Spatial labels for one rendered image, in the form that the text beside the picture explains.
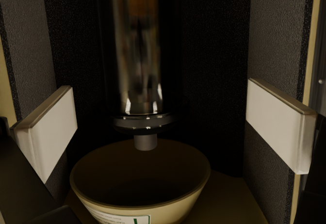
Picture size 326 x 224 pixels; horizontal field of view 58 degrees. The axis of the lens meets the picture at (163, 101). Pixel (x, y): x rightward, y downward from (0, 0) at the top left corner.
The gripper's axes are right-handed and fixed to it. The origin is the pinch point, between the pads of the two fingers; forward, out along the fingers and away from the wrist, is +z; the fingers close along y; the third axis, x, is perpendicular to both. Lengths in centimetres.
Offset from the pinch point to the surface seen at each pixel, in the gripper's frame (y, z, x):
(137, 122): -2.2, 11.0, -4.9
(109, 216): -5.6, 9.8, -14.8
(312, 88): 13.1, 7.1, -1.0
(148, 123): -1.0, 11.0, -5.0
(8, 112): -14.0, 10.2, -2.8
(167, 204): 0.5, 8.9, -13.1
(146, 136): -1.4, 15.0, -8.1
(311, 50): 12.7, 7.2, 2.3
